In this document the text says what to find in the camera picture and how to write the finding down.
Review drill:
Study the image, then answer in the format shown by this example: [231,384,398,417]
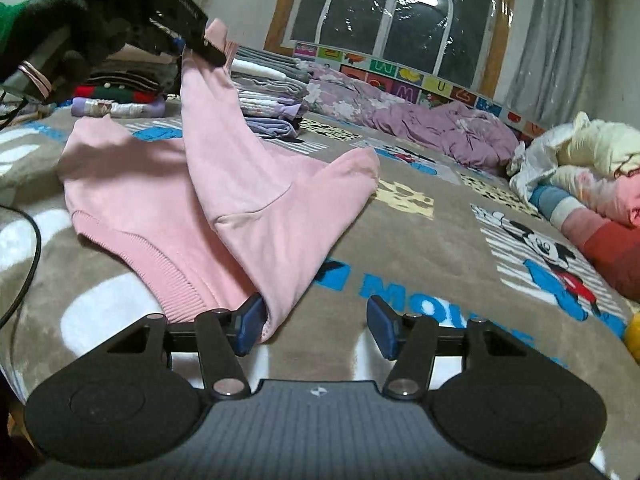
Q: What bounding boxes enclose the black cable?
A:
[0,204,43,328]

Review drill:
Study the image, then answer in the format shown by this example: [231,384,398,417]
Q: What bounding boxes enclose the pink hair tie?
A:
[17,60,52,98]

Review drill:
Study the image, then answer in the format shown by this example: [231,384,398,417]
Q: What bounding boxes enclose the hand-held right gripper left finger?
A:
[100,292,267,402]

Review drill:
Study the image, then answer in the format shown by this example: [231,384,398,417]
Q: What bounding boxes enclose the grey purple clothes stack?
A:
[227,45,313,141]

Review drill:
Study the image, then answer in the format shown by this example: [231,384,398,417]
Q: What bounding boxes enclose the grey patterned curtain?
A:
[505,0,618,126]

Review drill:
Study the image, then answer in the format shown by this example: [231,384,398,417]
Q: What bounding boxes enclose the beige sweater clothes stack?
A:
[70,57,168,120]

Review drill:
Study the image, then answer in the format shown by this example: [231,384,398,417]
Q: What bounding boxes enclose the cream pink red quilt bundle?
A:
[527,110,640,303]

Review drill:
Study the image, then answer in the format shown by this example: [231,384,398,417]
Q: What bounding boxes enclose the white crumpled garment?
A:
[507,127,568,198]

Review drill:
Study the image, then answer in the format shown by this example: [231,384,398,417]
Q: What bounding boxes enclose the colourful alphabet headboard mat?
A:
[292,40,546,136]

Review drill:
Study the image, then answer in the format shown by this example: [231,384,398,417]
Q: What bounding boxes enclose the cartoon mouse printed blanket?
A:
[0,100,640,406]

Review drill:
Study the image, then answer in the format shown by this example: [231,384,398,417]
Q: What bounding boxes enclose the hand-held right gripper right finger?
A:
[366,295,533,402]

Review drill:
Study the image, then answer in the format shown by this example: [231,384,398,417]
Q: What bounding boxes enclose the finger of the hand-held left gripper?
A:
[149,16,227,67]

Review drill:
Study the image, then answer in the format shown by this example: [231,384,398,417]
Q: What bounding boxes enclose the pink sweatshirt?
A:
[57,19,381,343]

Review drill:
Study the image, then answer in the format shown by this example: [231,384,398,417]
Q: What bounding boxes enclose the window with plastic film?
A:
[265,0,516,98]

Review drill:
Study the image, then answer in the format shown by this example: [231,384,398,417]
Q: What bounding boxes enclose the purple floral quilt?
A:
[300,62,521,171]

